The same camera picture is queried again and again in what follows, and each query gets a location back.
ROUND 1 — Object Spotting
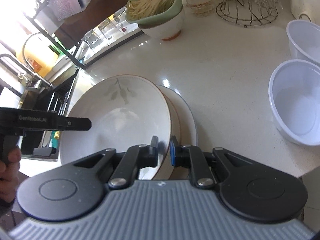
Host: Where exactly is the pink flower white plate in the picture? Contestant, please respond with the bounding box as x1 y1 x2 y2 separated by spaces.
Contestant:
153 85 198 180

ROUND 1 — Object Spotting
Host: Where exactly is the large leaf pattern plate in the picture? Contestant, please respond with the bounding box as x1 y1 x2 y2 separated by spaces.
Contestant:
59 75 171 180

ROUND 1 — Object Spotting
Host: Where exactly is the white plastic bowl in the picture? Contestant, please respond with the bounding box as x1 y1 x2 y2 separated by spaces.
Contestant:
286 20 320 66
268 60 319 146

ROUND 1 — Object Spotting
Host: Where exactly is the chrome kitchen faucet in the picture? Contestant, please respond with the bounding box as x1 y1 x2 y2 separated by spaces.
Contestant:
1 53 54 90

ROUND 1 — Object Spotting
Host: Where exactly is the yellow cleaning cloth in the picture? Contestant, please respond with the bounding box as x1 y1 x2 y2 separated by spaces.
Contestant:
54 131 60 140

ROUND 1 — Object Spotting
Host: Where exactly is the black sink drain rack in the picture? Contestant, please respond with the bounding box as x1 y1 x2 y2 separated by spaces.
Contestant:
33 72 78 116

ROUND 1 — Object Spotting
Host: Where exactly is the orange juice bottle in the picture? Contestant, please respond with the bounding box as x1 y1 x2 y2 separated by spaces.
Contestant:
24 48 59 77

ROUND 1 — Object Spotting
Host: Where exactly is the left upside-down glass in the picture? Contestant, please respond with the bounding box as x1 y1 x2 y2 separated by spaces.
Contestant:
83 30 102 50

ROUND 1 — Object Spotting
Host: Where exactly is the white drip tray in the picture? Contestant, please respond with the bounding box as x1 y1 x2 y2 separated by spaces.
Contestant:
80 28 143 66

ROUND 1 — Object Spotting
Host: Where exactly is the white ceramic bowl red base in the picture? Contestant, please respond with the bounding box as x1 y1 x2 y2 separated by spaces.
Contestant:
138 6 185 41

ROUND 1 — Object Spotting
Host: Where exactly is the dark dish drying rack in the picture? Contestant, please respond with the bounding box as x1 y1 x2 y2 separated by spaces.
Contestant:
23 0 146 70

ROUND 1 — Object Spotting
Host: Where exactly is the middle upside-down glass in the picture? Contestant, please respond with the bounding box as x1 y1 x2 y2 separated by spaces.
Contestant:
98 18 118 40

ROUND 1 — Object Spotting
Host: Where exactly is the right upside-down glass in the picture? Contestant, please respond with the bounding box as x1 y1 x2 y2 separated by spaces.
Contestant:
113 7 129 33

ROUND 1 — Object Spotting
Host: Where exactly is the green colander basket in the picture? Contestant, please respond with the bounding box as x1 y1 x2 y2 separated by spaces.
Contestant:
126 0 182 25

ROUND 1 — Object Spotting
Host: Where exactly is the wire glass holder rack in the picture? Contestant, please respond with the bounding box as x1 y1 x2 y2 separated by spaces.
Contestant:
214 0 282 28

